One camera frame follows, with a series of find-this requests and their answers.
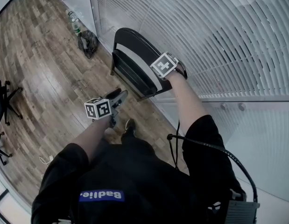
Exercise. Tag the black folding chair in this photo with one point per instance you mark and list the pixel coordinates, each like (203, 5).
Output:
(128, 36)

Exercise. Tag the person's right forearm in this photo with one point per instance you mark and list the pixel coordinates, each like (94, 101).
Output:
(184, 101)

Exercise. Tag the dark framed window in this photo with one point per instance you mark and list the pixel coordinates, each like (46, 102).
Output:
(4, 209)

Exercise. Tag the plastic bottle green label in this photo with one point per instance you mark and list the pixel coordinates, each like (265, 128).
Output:
(76, 27)

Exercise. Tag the person's dark shoe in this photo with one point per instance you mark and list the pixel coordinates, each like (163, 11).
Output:
(130, 126)

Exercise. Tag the round metal glass fitting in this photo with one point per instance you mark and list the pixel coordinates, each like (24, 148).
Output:
(223, 106)
(241, 106)

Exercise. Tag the grey plastic-wrapped office chair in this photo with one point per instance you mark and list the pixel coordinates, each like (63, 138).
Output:
(2, 151)

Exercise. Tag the clear plastic bottle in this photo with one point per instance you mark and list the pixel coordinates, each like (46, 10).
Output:
(73, 16)

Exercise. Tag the grey equipment box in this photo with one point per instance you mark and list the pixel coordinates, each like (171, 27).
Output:
(242, 211)

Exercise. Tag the black plastic bag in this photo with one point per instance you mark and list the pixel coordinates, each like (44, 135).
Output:
(87, 43)

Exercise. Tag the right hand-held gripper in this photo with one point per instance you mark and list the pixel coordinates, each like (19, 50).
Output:
(164, 65)

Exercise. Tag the white window blinds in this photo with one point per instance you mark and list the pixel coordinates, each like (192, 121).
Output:
(205, 36)

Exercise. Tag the person's left forearm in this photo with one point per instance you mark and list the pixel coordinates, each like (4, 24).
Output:
(93, 136)

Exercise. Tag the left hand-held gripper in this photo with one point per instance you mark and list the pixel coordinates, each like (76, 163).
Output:
(97, 108)

